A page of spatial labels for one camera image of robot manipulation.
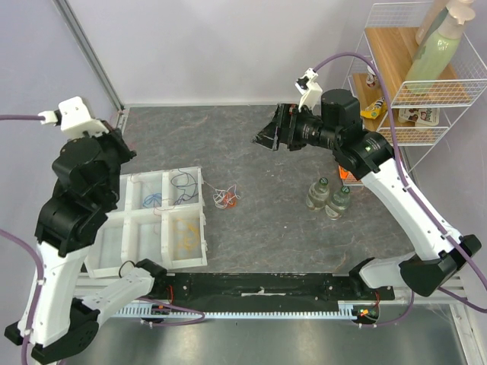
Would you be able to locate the white compartment tray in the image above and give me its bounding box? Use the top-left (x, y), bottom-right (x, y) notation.
top-left (84, 167), bottom-right (208, 278)

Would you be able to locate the aluminium corner post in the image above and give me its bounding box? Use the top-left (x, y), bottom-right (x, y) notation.
top-left (53, 0), bottom-right (125, 111)

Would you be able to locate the yellow snack bag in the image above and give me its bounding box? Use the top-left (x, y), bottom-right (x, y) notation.
top-left (360, 97), bottom-right (387, 120)

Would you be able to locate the blue wire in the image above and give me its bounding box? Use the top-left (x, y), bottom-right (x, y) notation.
top-left (142, 192), bottom-right (163, 209)

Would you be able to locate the white wire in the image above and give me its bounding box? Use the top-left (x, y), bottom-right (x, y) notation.
top-left (205, 182), bottom-right (242, 210)

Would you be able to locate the beige pump bottle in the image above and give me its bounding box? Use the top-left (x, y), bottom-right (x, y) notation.
top-left (415, 0), bottom-right (464, 46)

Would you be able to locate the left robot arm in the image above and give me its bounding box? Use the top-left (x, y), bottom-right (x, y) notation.
top-left (5, 119), bottom-right (167, 364)

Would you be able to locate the left glass water bottle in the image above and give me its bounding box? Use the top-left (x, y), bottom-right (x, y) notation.
top-left (306, 177), bottom-right (330, 211)

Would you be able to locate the green lotion pump bottle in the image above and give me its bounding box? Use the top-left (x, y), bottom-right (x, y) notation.
top-left (405, 1), bottom-right (476, 95)

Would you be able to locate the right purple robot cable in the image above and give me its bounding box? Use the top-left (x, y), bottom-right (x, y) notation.
top-left (314, 52), bottom-right (487, 328)

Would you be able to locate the right glass water bottle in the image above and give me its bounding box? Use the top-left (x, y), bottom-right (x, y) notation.
top-left (325, 186), bottom-right (350, 220)

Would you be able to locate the yellow wire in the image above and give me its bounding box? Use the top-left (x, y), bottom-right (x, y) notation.
top-left (173, 220), bottom-right (201, 252)

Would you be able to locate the small white cup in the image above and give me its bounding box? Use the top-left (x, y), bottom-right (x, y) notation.
top-left (366, 65), bottom-right (380, 90)

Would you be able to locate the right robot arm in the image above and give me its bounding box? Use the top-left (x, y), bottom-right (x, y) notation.
top-left (253, 89), bottom-right (482, 300)

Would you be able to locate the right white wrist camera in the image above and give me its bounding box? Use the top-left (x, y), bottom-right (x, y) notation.
top-left (295, 68), bottom-right (323, 111)

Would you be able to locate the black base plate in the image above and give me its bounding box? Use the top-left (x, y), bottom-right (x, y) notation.
top-left (148, 273), bottom-right (395, 313)

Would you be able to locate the white wire shelf rack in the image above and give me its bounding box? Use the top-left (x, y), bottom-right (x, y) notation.
top-left (342, 2), bottom-right (487, 187)

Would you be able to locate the glass water bottle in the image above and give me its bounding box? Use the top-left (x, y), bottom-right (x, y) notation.
top-left (306, 177), bottom-right (330, 211)
top-left (325, 186), bottom-right (350, 220)

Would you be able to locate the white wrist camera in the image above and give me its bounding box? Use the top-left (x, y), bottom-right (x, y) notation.
top-left (38, 97), bottom-right (109, 140)
top-left (295, 68), bottom-right (323, 111)

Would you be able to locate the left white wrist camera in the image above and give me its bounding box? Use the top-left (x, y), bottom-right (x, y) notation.
top-left (38, 97), bottom-right (109, 140)

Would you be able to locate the orange snack box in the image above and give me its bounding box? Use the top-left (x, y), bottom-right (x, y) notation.
top-left (339, 166), bottom-right (362, 186)

